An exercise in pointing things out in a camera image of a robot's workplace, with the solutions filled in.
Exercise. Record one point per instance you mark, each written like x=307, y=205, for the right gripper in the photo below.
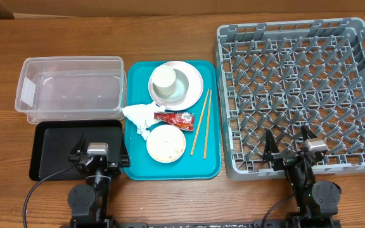
x=270, y=153

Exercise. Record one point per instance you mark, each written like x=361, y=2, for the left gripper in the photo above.
x=116, y=166

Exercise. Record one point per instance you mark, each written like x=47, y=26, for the white napkin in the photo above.
x=142, y=116

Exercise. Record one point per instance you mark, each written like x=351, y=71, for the pink bowl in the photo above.
x=166, y=143

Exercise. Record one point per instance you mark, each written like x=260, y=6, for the red snack wrapper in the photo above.
x=181, y=120

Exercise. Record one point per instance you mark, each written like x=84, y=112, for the white paper cup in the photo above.
x=164, y=79

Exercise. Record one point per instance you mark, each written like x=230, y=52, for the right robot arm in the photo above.
x=317, y=201

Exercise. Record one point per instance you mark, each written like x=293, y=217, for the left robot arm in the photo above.
x=89, y=201

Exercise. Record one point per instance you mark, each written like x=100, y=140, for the grey dishwasher rack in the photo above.
x=279, y=76

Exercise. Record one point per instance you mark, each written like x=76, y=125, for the black plastic tray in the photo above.
x=53, y=142

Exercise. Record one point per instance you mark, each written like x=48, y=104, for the teal serving tray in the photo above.
x=145, y=168

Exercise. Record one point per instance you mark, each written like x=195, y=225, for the clear plastic bin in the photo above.
x=71, y=88

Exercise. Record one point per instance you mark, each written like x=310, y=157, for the right wooden chopstick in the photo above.
x=207, y=126

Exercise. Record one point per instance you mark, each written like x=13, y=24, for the wooden chopstick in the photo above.
x=199, y=123
x=207, y=126

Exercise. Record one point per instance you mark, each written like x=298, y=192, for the left wooden chopstick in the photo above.
x=199, y=123

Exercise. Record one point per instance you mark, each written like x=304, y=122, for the white round plate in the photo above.
x=194, y=87

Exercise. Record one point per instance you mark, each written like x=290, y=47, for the small grey bowl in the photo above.
x=180, y=89

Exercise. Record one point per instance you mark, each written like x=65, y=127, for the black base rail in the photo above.
x=252, y=224

